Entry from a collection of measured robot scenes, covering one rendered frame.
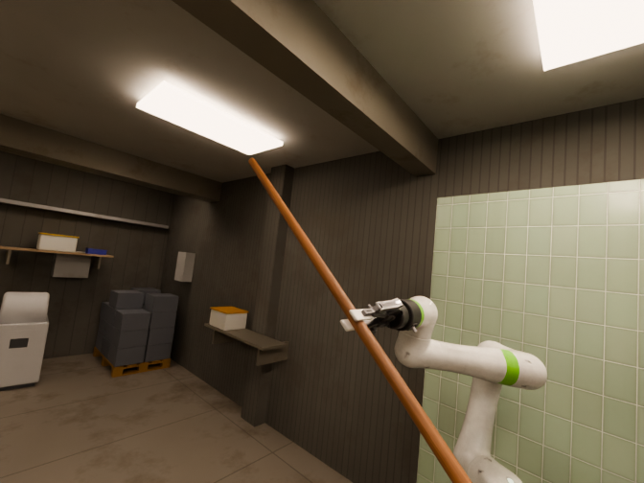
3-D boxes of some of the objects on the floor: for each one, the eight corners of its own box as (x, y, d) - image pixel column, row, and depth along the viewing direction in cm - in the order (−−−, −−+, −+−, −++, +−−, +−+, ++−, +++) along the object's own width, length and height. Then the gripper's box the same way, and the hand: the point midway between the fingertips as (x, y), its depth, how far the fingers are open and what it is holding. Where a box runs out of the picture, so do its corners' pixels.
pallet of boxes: (170, 367, 530) (179, 296, 540) (112, 378, 465) (125, 296, 475) (144, 348, 614) (153, 287, 624) (92, 355, 548) (103, 287, 559)
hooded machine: (37, 386, 411) (54, 295, 422) (-21, 396, 374) (-2, 295, 384) (37, 371, 458) (52, 289, 469) (-15, 378, 420) (2, 288, 431)
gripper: (425, 308, 82) (377, 311, 66) (388, 342, 89) (336, 354, 72) (407, 287, 87) (358, 286, 70) (374, 321, 93) (322, 328, 76)
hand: (356, 319), depth 73 cm, fingers closed on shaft, 3 cm apart
